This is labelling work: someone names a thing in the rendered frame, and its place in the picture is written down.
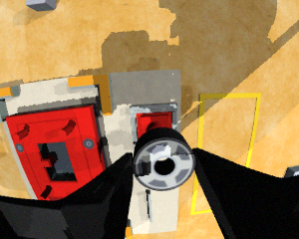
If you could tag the yellow rectangular outline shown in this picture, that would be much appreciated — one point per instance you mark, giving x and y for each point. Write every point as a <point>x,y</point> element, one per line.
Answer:
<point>218,96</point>

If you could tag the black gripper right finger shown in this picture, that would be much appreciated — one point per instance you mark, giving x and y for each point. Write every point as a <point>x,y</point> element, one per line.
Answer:
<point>247,204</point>

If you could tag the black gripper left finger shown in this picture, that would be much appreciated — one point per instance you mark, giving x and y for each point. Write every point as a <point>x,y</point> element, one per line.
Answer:
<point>97,210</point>

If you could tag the black and grey wheel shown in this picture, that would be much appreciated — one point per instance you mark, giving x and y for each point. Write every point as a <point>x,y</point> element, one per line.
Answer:
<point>159,175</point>

